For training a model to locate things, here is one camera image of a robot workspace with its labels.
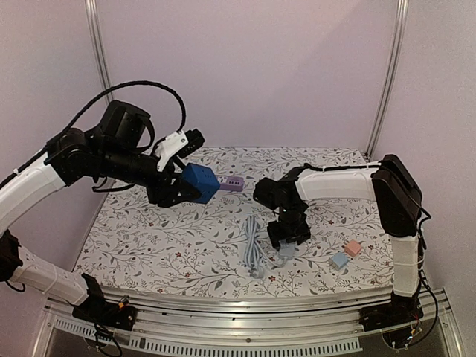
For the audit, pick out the right aluminium frame post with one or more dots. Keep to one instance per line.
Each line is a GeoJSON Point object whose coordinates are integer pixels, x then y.
{"type": "Point", "coordinates": [392, 66]}

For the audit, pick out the front aluminium rail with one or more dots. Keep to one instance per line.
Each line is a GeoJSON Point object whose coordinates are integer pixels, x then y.
{"type": "Point", "coordinates": [321, 325]}

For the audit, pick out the light blue charger plug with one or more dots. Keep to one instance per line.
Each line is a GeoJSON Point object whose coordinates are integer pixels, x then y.
{"type": "Point", "coordinates": [338, 261]}

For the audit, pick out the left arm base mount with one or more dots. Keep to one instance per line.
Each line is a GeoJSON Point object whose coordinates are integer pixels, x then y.
{"type": "Point", "coordinates": [100, 311]}

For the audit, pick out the floral patterned table mat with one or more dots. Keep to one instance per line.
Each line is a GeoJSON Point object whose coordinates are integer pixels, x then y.
{"type": "Point", "coordinates": [222, 250]}

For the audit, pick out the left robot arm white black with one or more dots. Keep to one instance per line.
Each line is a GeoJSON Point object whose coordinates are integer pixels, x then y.
{"type": "Point", "coordinates": [123, 147]}

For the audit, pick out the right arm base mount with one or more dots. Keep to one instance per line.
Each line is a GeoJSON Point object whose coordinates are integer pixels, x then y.
{"type": "Point", "coordinates": [399, 310]}

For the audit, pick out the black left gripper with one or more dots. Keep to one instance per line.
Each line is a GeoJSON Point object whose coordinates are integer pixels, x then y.
{"type": "Point", "coordinates": [166, 198]}

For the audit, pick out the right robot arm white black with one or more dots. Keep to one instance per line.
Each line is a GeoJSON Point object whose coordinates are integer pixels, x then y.
{"type": "Point", "coordinates": [386, 184]}

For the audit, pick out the dark blue cube socket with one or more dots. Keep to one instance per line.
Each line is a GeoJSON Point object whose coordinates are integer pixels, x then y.
{"type": "Point", "coordinates": [203, 179]}

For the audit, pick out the purple power strip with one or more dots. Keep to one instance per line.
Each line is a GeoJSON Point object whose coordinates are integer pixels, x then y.
{"type": "Point", "coordinates": [231, 183]}

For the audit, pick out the aluminium frame post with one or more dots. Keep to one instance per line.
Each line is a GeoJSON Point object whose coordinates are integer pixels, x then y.
{"type": "Point", "coordinates": [392, 66]}
{"type": "Point", "coordinates": [97, 43]}

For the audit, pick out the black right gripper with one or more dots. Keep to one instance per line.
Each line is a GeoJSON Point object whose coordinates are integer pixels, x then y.
{"type": "Point", "coordinates": [288, 230]}

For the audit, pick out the left aluminium frame post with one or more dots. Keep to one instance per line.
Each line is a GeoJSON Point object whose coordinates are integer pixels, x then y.
{"type": "Point", "coordinates": [97, 43]}

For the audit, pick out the pink charger cube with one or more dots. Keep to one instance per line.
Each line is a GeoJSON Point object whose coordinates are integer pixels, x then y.
{"type": "Point", "coordinates": [352, 248]}

